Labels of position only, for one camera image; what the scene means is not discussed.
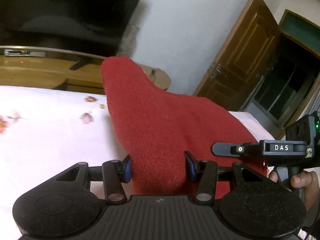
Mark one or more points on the large black curved television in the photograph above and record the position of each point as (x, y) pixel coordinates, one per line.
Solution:
(84, 27)

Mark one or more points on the wooden tv shelf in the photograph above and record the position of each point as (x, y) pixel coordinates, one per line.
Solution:
(56, 74)

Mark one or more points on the person's right hand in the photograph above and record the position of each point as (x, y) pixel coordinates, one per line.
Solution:
(309, 182)

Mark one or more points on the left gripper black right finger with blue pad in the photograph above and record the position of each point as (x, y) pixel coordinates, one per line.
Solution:
(246, 202)

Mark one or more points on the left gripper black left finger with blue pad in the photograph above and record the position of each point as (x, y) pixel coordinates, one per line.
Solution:
(73, 200)

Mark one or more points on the white floral bed sheet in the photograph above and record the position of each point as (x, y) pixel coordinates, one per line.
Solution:
(45, 132)

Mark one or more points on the red knit sweater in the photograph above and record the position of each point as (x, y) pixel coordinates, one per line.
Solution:
(156, 127)

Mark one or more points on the brown wooden door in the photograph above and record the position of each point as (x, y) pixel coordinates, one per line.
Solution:
(242, 62)

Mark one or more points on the silver set-top box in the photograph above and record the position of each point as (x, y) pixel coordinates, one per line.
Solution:
(23, 53)

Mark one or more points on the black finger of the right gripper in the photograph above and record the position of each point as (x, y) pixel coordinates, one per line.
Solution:
(223, 149)

